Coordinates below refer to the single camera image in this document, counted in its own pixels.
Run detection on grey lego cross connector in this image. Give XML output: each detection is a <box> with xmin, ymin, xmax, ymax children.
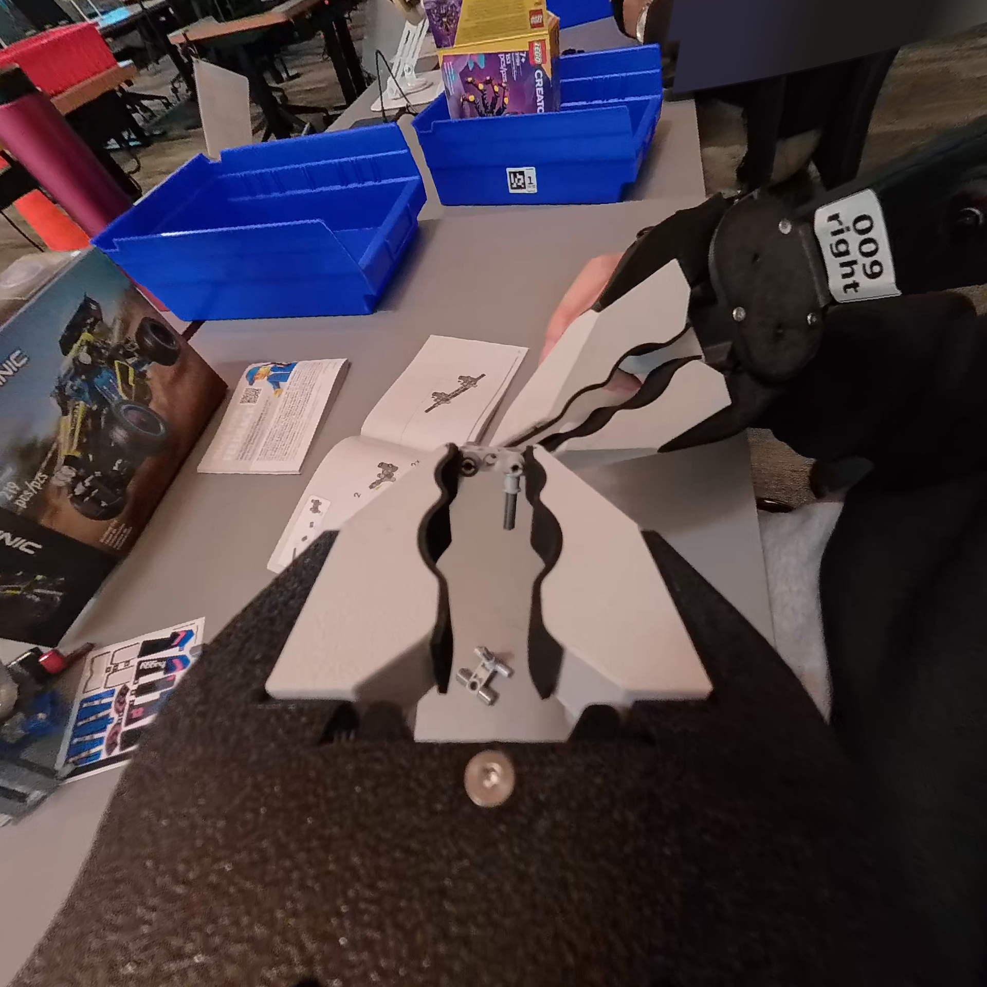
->
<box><xmin>453</xmin><ymin>645</ymin><xmax>515</xmax><ymax>708</ymax></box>

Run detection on clear plastic bag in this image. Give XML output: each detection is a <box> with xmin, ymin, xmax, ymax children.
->
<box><xmin>0</xmin><ymin>742</ymin><xmax>64</xmax><ymax>828</ymax></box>

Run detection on red crate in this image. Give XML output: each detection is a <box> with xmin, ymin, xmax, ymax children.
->
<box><xmin>0</xmin><ymin>21</ymin><xmax>118</xmax><ymax>98</ymax></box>

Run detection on blue plastic bin with label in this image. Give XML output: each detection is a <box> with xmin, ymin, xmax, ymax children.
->
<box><xmin>412</xmin><ymin>44</ymin><xmax>665</xmax><ymax>208</ymax></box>

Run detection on magenta bottle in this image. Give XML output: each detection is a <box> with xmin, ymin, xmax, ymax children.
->
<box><xmin>0</xmin><ymin>91</ymin><xmax>134</xmax><ymax>242</ymax></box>

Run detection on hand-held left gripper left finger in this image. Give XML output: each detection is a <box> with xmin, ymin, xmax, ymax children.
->
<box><xmin>264</xmin><ymin>443</ymin><xmax>467</xmax><ymax>704</ymax></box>

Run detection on purple yellow toy box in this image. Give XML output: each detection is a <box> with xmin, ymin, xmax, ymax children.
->
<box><xmin>424</xmin><ymin>0</ymin><xmax>562</xmax><ymax>121</ymax></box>

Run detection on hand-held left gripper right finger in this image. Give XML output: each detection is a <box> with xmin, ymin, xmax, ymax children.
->
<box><xmin>523</xmin><ymin>445</ymin><xmax>715</xmax><ymax>704</ymax></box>

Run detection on person's right hand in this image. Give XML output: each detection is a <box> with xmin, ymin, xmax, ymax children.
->
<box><xmin>540</xmin><ymin>253</ymin><xmax>647</xmax><ymax>396</ymax></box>

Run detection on white wire stand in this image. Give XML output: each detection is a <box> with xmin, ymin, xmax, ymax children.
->
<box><xmin>369</xmin><ymin>15</ymin><xmax>438</xmax><ymax>114</ymax></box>

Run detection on wooden background table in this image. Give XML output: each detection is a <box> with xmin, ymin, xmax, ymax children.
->
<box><xmin>167</xmin><ymin>0</ymin><xmax>365</xmax><ymax>129</ymax></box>

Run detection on white fleece cloth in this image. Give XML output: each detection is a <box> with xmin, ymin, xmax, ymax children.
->
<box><xmin>759</xmin><ymin>500</ymin><xmax>835</xmax><ymax>723</ymax></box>

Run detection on person's right forearm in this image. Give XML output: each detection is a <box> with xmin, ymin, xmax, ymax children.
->
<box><xmin>771</xmin><ymin>291</ymin><xmax>987</xmax><ymax>504</ymax></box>

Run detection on blue pink sticker sheet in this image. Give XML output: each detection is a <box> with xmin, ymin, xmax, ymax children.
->
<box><xmin>57</xmin><ymin>617</ymin><xmax>207</xmax><ymax>785</ymax></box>

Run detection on toy car set box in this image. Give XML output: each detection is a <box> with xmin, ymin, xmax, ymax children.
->
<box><xmin>0</xmin><ymin>247</ymin><xmax>230</xmax><ymax>650</ymax></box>

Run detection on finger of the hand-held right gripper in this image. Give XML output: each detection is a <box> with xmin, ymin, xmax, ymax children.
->
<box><xmin>490</xmin><ymin>258</ymin><xmax>707</xmax><ymax>450</ymax></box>
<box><xmin>538</xmin><ymin>356</ymin><xmax>734</xmax><ymax>456</ymax></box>

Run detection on folded paper leaflet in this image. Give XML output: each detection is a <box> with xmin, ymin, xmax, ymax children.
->
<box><xmin>197</xmin><ymin>358</ymin><xmax>350</xmax><ymax>476</ymax></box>

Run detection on open instruction booklet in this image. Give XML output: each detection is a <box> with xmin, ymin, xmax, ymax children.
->
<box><xmin>267</xmin><ymin>335</ymin><xmax>530</xmax><ymax>576</ymax></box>

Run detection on grey divider card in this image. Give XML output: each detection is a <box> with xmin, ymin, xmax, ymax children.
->
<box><xmin>192</xmin><ymin>58</ymin><xmax>253</xmax><ymax>165</ymax></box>

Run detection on grey lego connector with axle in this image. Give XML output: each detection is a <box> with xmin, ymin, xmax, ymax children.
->
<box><xmin>461</xmin><ymin>444</ymin><xmax>527</xmax><ymax>533</ymax></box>

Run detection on blue lego assembly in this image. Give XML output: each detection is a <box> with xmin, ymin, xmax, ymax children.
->
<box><xmin>0</xmin><ymin>686</ymin><xmax>67</xmax><ymax>746</ymax></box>

